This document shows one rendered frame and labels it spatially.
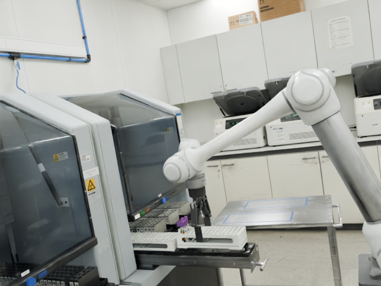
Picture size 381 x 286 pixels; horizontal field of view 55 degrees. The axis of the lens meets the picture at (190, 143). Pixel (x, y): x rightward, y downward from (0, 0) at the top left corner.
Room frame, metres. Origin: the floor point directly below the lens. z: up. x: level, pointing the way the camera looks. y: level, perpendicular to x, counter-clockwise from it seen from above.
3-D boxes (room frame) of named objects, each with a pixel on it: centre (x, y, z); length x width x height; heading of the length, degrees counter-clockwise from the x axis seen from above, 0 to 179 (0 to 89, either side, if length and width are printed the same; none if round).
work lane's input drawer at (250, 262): (1.62, 0.10, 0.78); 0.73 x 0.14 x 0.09; 64
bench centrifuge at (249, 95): (4.15, -0.63, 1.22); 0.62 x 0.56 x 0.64; 152
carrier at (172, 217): (1.99, 0.17, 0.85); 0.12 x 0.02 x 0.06; 154
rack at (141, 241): (1.70, 0.26, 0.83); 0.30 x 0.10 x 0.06; 64
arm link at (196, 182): (1.57, 0.01, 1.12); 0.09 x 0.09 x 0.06
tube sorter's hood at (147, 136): (2.02, 0.41, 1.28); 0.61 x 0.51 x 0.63; 154
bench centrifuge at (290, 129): (3.90, -1.16, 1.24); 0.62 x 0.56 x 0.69; 155
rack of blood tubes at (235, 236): (1.56, -0.02, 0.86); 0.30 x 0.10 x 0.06; 64
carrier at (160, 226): (1.85, 0.23, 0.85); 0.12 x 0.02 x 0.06; 155
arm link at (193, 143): (1.56, 0.01, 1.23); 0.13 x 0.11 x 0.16; 160
